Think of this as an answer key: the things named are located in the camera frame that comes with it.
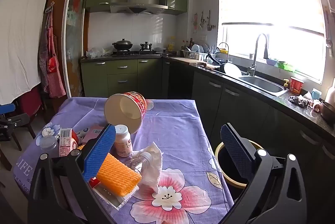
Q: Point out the yellow-rimmed dark trash bin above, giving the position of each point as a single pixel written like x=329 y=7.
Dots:
x=222 y=161

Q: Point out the white dish rack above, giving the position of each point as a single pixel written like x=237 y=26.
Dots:
x=196 y=55

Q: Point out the green plastic container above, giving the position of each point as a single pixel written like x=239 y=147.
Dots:
x=284 y=65

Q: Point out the blue cup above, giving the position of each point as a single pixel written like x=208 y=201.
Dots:
x=316 y=94

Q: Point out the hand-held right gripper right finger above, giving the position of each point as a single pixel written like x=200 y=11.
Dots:
x=235 y=148

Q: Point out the red and white carton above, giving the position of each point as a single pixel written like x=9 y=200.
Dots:
x=66 y=141

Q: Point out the black countertop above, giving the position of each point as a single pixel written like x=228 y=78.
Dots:
x=295 y=106

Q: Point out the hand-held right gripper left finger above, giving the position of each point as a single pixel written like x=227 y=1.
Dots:
x=100 y=150

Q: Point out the dark rag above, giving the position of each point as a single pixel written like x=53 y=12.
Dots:
x=298 y=101

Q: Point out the small black pot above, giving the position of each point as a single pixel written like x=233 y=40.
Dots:
x=146 y=46

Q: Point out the white plastic bag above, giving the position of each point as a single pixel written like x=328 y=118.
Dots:
x=98 y=52

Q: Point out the metal bowl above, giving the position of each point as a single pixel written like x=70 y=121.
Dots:
x=329 y=110

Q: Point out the gas stove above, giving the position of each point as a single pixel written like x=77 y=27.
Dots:
x=137 y=53

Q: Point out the orange ribbed sponge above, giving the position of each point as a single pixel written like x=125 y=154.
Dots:
x=119 y=174

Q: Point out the yellow oil bottle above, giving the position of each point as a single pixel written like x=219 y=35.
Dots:
x=171 y=45

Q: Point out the red instant noodle cup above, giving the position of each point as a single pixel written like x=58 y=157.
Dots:
x=297 y=85

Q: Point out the dark counter cabinets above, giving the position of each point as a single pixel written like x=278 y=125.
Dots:
x=235 y=103

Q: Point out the hanging kitchen utensils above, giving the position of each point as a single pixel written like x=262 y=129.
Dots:
x=202 y=20

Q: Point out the small white-capped pill bottle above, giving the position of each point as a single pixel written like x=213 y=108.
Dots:
x=123 y=141

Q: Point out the clear plastic bottle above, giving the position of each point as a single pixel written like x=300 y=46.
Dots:
x=138 y=162

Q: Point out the black wok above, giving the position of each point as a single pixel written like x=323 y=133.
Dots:
x=123 y=44

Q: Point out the white hanging sheet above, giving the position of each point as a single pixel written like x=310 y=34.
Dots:
x=23 y=30

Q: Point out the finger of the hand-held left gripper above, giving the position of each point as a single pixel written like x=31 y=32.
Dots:
x=15 y=123

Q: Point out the steel faucet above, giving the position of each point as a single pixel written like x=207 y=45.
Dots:
x=255 y=56

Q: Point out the white tissue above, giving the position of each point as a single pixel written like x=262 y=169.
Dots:
x=153 y=174

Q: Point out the red paper noodle bowl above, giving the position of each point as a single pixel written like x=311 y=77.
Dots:
x=125 y=109

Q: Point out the sliding door with stickers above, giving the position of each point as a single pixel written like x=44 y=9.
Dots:
x=76 y=30

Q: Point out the purple floral tablecloth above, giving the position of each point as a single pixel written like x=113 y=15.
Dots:
x=172 y=135

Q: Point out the white box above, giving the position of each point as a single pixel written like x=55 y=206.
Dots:
x=112 y=196

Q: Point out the yellow pump dispenser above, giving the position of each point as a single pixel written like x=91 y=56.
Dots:
x=285 y=85

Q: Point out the pink box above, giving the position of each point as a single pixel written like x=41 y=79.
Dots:
x=91 y=132

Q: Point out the clear plastic cup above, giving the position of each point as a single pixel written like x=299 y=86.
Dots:
x=48 y=147

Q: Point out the green lower cabinets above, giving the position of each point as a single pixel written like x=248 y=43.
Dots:
x=123 y=75

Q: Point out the white plate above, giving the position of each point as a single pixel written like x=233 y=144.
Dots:
x=232 y=69

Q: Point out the steel sink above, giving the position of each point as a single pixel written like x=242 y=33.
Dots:
x=261 y=84

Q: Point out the white bottle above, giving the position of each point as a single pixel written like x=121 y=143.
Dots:
x=331 y=94

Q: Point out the wooden cutting board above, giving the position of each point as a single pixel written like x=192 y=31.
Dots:
x=184 y=59

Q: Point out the red checked apron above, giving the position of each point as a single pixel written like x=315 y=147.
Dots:
x=53 y=67

